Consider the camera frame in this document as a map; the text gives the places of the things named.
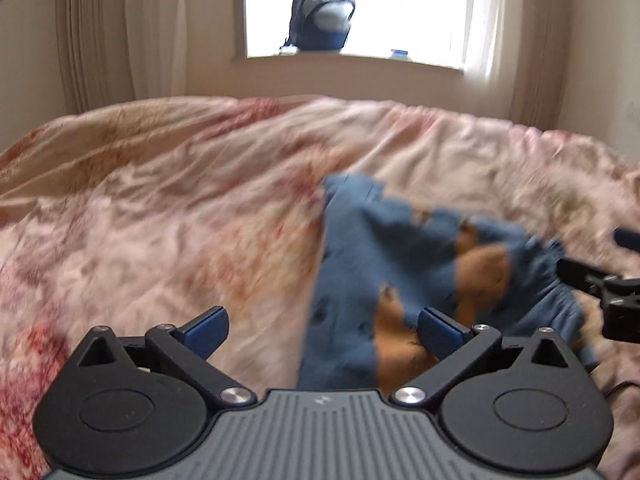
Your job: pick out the small blue-capped container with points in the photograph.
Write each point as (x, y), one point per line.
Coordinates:
(400, 53)

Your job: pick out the beige curtain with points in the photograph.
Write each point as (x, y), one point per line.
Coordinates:
(520, 40)
(125, 35)

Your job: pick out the blue pants with orange print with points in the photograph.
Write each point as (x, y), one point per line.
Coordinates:
(375, 270)

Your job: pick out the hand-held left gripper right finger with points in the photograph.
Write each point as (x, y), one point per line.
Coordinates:
(440, 332)

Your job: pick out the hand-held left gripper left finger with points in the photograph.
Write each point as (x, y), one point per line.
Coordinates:
(207, 330)

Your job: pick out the bright window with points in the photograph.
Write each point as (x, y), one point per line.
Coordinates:
(360, 10)

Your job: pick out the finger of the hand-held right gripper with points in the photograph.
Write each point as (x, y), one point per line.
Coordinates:
(585, 272)
(627, 237)

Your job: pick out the pink floral blanket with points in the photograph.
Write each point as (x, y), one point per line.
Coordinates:
(175, 210)

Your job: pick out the dark blue backpack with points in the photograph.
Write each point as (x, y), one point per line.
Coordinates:
(320, 20)

